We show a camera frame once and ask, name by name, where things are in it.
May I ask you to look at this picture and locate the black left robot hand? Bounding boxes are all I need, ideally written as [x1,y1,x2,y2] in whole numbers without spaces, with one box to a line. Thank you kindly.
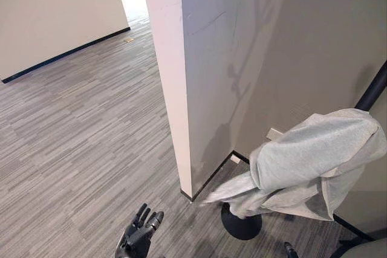
[114,203,165,258]

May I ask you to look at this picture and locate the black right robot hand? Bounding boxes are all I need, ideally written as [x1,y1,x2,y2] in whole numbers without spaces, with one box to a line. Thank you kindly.
[284,241,298,258]

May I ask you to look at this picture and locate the light grey hooded sweatshirt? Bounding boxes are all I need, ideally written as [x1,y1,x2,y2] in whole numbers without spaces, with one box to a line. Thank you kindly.
[199,108,387,222]

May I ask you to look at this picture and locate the black coat rack stand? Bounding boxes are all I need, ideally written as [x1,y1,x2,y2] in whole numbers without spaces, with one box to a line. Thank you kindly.
[221,60,387,241]

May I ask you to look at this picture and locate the grey sofa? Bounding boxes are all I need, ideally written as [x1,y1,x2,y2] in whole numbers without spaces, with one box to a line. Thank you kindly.
[331,235,387,258]

